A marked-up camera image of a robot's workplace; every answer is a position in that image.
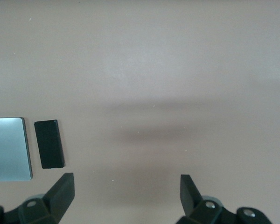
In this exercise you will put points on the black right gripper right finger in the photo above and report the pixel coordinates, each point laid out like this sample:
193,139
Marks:
189,196

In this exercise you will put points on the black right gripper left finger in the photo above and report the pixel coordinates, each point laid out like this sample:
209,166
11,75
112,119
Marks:
60,193

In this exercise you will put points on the black phone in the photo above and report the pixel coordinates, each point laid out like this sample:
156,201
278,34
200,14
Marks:
50,144

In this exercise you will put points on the silver closed laptop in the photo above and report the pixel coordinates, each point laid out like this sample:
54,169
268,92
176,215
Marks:
8,149

